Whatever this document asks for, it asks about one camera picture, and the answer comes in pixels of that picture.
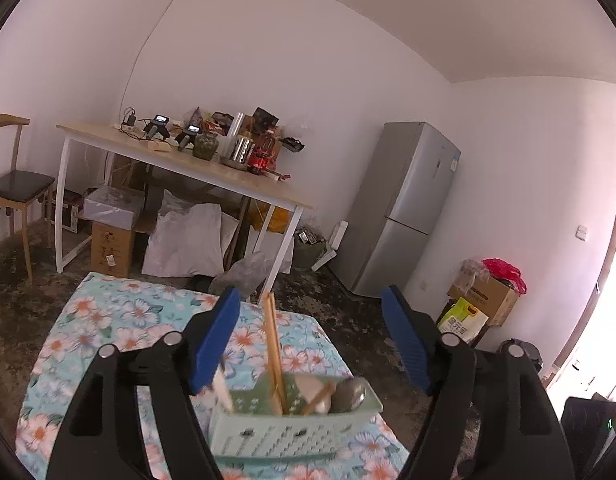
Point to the red plastic bag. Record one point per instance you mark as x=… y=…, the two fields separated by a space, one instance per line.
x=506 y=272

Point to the steel cylinder container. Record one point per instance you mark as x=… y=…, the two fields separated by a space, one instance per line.
x=241 y=149

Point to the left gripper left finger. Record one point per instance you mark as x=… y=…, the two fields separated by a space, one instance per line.
x=178 y=366

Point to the green glass jar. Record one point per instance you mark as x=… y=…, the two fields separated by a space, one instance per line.
x=205 y=145

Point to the white wooden spoon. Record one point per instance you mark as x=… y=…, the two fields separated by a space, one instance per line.
x=309 y=386

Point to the metal ladle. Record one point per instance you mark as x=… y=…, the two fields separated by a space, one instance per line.
x=348 y=395

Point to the wooden chair black seat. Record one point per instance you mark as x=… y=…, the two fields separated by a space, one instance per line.
x=19 y=189

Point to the red cola bottle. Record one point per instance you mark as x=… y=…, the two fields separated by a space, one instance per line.
x=261 y=154

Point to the cardboard box by wall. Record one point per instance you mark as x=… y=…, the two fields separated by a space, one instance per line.
x=489 y=296

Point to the mint green utensil basket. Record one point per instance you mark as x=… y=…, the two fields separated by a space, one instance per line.
x=255 y=430

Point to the floral turquoise tablecloth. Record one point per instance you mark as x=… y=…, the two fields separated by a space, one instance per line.
x=132 y=315

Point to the white plastic bag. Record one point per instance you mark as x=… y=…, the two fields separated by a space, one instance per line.
x=188 y=239

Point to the silver refrigerator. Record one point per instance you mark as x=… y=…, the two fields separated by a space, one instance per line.
x=396 y=209

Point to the white frame wooden desk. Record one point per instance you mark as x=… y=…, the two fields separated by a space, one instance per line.
x=107 y=138

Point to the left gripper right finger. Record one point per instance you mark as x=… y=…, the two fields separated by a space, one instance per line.
x=443 y=366

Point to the yellow green package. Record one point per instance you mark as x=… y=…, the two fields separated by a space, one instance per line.
x=464 y=320

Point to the brown cardboard box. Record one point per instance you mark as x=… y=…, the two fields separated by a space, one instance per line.
x=111 y=250

